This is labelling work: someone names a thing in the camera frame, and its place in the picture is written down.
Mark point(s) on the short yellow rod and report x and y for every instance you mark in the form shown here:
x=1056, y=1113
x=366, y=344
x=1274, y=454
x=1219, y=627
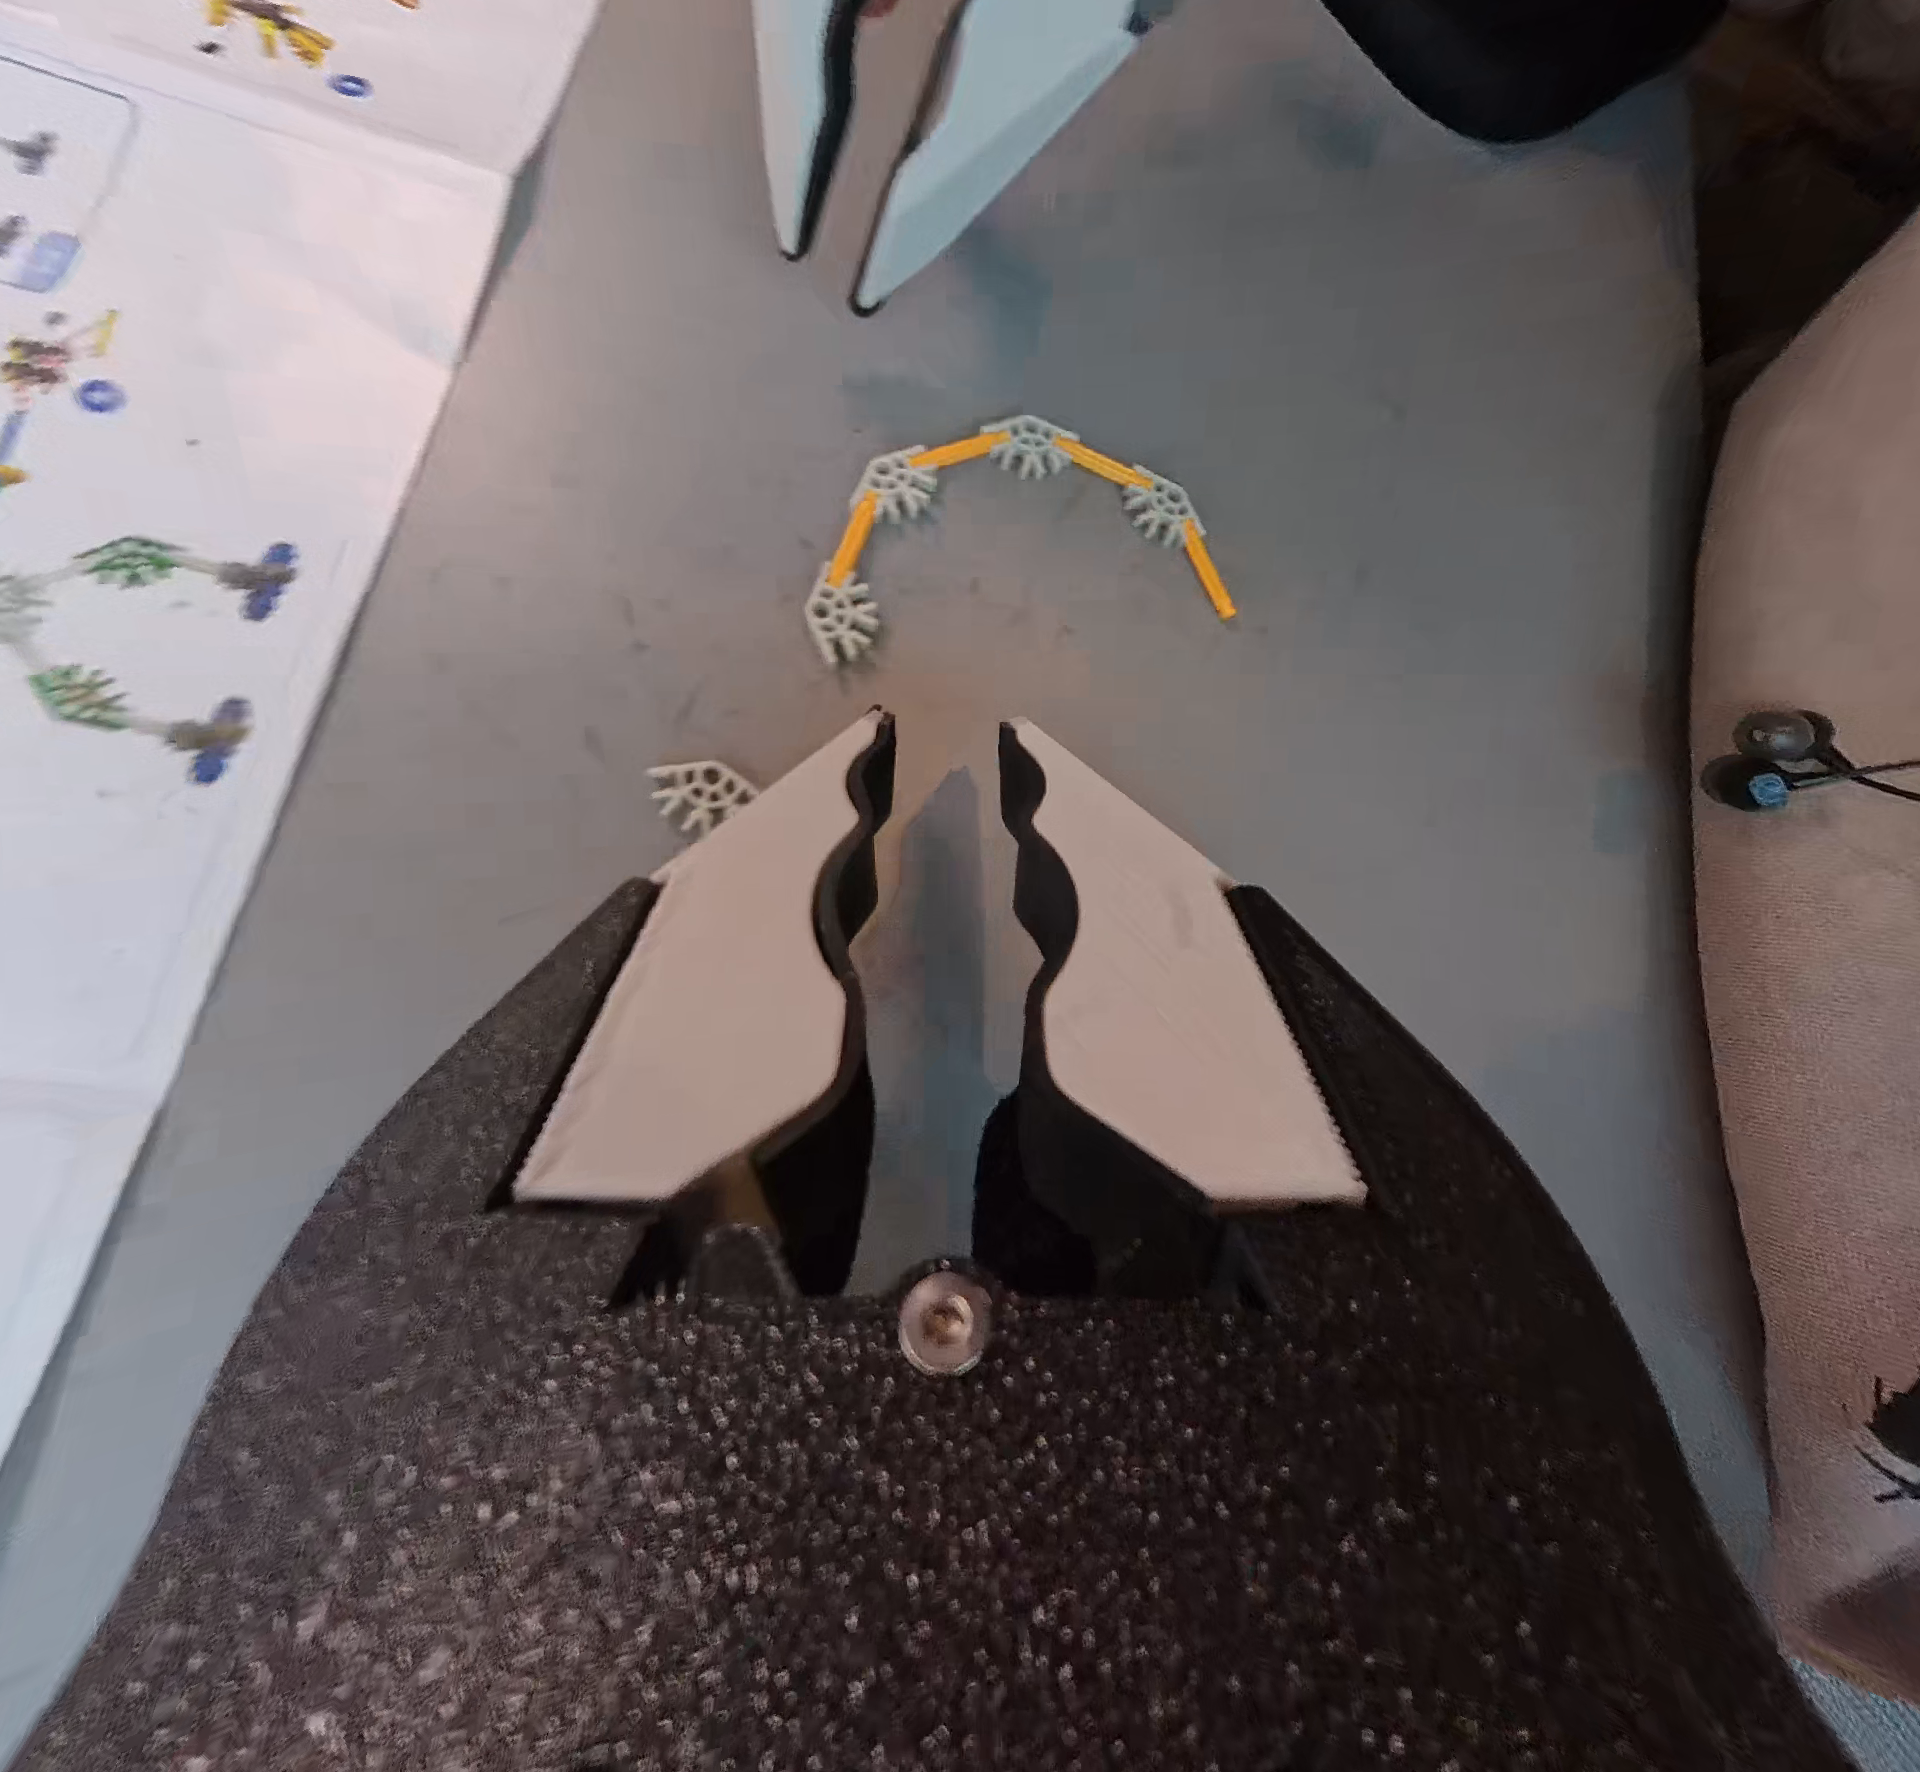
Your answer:
x=853, y=535
x=1210, y=569
x=1107, y=462
x=964, y=448

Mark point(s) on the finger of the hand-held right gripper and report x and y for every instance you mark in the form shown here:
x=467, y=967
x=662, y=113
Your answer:
x=789, y=4
x=1045, y=4

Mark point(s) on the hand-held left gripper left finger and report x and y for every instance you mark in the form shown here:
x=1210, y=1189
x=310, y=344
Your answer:
x=702, y=1037

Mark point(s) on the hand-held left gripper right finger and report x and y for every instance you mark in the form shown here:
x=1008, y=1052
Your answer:
x=1180, y=1037

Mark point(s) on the white building instruction sheet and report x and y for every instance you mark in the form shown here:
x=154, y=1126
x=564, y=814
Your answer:
x=221, y=304

